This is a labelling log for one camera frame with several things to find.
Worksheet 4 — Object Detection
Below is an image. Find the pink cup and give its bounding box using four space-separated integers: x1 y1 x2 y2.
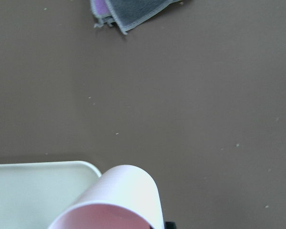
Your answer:
49 165 166 229

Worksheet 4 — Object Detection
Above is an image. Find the grey folded cloth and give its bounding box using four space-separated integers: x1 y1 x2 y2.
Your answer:
105 0 176 35

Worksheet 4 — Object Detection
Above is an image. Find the purple cloth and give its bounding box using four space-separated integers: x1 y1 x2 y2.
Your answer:
90 0 115 28

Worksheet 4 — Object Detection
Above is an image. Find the cream rabbit tray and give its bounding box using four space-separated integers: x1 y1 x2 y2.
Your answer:
0 161 101 229

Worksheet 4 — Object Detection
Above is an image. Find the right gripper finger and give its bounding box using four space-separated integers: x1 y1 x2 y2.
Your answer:
165 221 176 229

